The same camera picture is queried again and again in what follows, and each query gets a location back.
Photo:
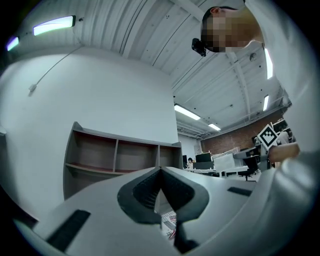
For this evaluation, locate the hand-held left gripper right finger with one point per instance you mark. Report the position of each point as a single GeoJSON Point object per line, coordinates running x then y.
{"type": "Point", "coordinates": [220, 200]}

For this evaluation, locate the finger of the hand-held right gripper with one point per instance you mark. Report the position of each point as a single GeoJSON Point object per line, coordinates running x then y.
{"type": "Point", "coordinates": [246, 153]}

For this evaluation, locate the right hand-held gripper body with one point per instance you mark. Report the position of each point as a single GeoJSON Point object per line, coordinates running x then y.
{"type": "Point", "coordinates": [268, 137]}

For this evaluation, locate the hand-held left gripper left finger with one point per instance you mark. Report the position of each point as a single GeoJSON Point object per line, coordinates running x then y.
{"type": "Point", "coordinates": [100, 212]}

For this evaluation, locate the person's right forearm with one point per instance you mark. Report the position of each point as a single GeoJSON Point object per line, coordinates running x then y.
{"type": "Point", "coordinates": [285, 151]}

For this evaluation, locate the black office chair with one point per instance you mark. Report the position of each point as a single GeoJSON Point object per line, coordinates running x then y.
{"type": "Point", "coordinates": [250, 165]}

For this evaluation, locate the white long office desk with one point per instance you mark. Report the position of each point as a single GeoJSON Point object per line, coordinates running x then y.
{"type": "Point", "coordinates": [232, 170]}

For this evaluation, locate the translucent white desk divider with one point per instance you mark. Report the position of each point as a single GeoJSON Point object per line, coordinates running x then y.
{"type": "Point", "coordinates": [225, 162]}

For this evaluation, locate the long ceiling light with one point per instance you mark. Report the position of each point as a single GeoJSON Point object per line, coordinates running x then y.
{"type": "Point", "coordinates": [214, 126]}
{"type": "Point", "coordinates": [12, 43]}
{"type": "Point", "coordinates": [187, 111]}
{"type": "Point", "coordinates": [268, 63]}
{"type": "Point", "coordinates": [53, 25]}
{"type": "Point", "coordinates": [265, 103]}

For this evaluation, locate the black desk divider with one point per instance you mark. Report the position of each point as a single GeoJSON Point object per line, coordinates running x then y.
{"type": "Point", "coordinates": [203, 165]}

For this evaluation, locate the black computer monitor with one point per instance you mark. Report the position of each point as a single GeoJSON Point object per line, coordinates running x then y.
{"type": "Point", "coordinates": [203, 158]}

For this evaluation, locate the newspaper print box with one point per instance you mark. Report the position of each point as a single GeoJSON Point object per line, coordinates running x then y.
{"type": "Point", "coordinates": [170, 220]}

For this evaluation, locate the grey wooden shelf unit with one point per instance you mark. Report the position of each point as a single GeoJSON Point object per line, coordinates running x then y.
{"type": "Point", "coordinates": [95, 150]}

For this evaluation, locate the round ceiling sensor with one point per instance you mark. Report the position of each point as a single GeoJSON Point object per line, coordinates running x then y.
{"type": "Point", "coordinates": [252, 57]}

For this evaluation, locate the person's white shirt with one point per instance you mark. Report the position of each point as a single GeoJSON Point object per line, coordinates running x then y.
{"type": "Point", "coordinates": [287, 50]}

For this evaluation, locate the person's head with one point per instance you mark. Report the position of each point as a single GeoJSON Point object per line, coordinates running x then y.
{"type": "Point", "coordinates": [232, 32]}

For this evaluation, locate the black head-mounted camera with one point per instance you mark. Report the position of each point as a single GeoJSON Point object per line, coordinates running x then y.
{"type": "Point", "coordinates": [199, 47]}

